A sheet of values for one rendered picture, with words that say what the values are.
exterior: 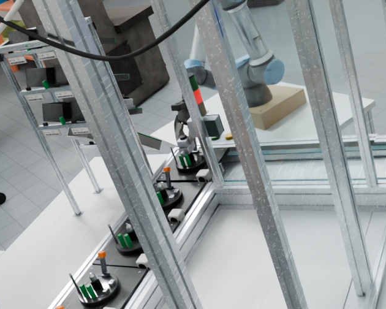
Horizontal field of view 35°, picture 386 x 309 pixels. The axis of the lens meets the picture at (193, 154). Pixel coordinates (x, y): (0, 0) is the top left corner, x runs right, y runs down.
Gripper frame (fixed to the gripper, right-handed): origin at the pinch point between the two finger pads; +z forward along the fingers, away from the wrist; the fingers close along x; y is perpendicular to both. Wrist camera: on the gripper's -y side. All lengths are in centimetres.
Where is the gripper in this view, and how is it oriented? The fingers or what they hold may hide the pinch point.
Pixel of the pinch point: (184, 141)
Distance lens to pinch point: 245.4
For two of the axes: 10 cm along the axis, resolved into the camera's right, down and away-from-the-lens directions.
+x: -8.6, 0.4, 5.0
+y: 5.0, 2.2, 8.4
